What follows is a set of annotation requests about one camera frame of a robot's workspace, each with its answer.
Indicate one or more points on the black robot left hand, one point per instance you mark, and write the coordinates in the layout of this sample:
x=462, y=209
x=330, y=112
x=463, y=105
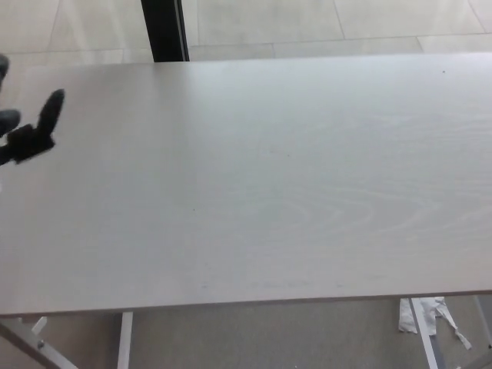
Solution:
x=30, y=140

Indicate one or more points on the white diagonal table brace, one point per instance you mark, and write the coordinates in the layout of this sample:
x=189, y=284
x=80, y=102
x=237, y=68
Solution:
x=34, y=348

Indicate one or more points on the white upright table leg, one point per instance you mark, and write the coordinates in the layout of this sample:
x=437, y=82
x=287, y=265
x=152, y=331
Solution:
x=125, y=342

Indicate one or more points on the crumpled white paper scrap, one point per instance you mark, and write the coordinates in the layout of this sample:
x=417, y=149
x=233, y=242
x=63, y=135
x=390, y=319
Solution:
x=406, y=319

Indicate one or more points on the white slanted table leg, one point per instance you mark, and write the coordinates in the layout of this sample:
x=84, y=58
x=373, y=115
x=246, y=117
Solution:
x=423, y=334

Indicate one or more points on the black window frame post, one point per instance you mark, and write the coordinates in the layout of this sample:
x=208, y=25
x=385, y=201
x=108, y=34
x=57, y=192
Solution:
x=164, y=30

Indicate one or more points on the white table frame bracket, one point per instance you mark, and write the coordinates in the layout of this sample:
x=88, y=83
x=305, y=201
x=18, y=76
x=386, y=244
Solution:
x=38, y=324

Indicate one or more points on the grey table frame bar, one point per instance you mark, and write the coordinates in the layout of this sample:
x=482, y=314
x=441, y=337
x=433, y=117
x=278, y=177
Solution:
x=485, y=311

